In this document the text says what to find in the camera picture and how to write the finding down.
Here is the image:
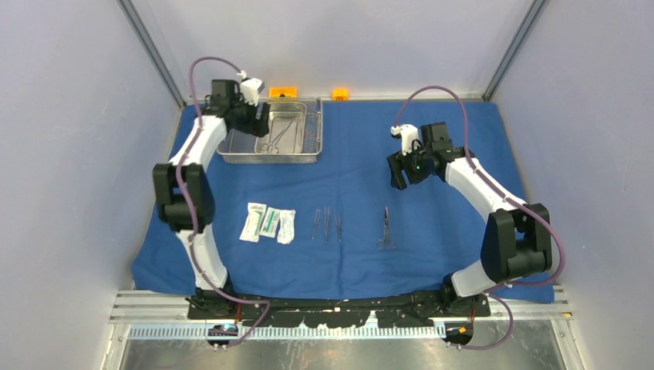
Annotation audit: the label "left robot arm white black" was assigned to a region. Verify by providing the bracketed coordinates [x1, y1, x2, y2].
[153, 78, 269, 319]

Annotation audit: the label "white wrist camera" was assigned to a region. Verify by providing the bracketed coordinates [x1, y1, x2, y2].
[390, 124, 423, 156]
[237, 70, 265, 106]

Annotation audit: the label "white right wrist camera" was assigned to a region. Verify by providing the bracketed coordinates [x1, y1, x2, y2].
[390, 124, 423, 156]

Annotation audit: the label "aluminium front frame rail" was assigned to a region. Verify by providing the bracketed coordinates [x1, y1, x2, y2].
[110, 286, 574, 340]

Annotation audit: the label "steel surgical forceps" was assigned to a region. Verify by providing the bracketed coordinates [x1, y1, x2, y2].
[260, 120, 295, 154]

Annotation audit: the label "white sterile pouch packet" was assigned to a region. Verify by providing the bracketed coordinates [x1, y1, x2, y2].
[239, 202, 268, 243]

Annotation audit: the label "green white small packet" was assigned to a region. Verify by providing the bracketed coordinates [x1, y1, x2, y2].
[259, 207, 281, 238]

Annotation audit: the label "large orange plastic block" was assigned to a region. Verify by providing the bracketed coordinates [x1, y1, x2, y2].
[268, 86, 298, 99]

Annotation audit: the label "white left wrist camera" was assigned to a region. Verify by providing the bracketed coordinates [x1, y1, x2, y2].
[237, 70, 265, 106]

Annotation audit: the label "steel tweezers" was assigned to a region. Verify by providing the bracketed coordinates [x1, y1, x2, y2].
[311, 208, 321, 240]
[334, 212, 342, 243]
[324, 206, 330, 244]

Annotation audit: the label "clear plastic packet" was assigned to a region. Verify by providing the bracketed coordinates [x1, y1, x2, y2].
[277, 210, 295, 244]

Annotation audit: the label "small orange plastic block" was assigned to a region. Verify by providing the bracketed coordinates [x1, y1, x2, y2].
[331, 88, 349, 101]

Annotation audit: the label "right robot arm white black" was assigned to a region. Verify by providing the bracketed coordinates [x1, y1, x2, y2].
[387, 123, 553, 317]

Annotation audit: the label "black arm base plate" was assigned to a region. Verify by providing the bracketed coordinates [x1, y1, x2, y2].
[185, 289, 491, 328]

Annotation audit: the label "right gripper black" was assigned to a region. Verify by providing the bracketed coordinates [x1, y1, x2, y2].
[387, 140, 433, 190]

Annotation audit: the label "steel surgical scissors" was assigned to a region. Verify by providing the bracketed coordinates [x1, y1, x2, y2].
[376, 207, 396, 250]

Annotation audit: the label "blue surgical drape cloth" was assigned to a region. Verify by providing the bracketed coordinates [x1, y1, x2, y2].
[130, 99, 555, 303]

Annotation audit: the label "wire mesh instrument basket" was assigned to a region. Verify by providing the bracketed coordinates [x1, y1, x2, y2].
[216, 98, 323, 164]

